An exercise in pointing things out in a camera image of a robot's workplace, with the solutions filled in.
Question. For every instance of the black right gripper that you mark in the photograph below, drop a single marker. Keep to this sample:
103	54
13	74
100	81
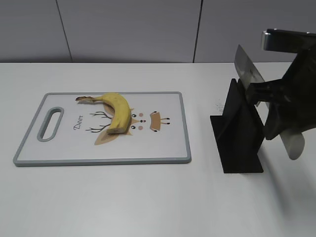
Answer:
296	107

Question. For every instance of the silver kitchen knife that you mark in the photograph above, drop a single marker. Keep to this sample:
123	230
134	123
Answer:
293	141

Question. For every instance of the yellow banana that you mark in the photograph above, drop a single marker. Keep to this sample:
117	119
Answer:
122	115

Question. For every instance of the black knife stand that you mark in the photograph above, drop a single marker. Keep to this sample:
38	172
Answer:
238	133

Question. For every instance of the white grey-rimmed cutting board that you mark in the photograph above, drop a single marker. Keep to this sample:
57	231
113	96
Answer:
66	132

